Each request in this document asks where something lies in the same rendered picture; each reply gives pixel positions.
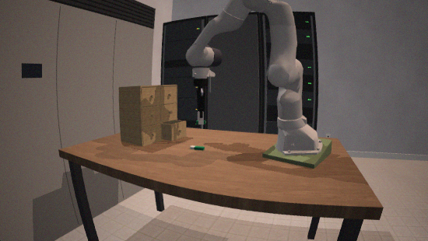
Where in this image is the light wooden drawer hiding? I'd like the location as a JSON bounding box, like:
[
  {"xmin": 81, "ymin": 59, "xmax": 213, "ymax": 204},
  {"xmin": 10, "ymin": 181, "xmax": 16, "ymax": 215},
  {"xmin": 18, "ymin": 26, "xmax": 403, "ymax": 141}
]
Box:
[
  {"xmin": 161, "ymin": 120, "xmax": 187, "ymax": 141},
  {"xmin": 142, "ymin": 87, "xmax": 160, "ymax": 106},
  {"xmin": 161, "ymin": 103, "xmax": 177, "ymax": 121},
  {"xmin": 161, "ymin": 86, "xmax": 177, "ymax": 103},
  {"xmin": 142, "ymin": 124, "xmax": 161, "ymax": 145},
  {"xmin": 142, "ymin": 105, "xmax": 160, "ymax": 126}
]

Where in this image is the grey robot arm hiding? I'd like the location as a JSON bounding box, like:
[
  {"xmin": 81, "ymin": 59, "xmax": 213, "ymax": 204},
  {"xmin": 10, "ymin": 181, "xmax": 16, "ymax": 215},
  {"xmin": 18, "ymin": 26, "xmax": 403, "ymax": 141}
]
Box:
[{"xmin": 186, "ymin": 0, "xmax": 322, "ymax": 155}]

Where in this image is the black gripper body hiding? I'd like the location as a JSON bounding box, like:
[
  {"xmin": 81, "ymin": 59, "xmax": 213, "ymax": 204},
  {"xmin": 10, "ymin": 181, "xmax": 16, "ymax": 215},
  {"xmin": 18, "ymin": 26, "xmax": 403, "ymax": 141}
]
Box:
[{"xmin": 194, "ymin": 79, "xmax": 209, "ymax": 91}]

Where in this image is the small wooden chest of drawers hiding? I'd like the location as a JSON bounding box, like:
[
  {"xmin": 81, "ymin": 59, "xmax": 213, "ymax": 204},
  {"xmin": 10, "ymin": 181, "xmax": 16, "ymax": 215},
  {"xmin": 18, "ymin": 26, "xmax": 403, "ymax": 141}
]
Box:
[{"xmin": 119, "ymin": 85, "xmax": 177, "ymax": 146}]

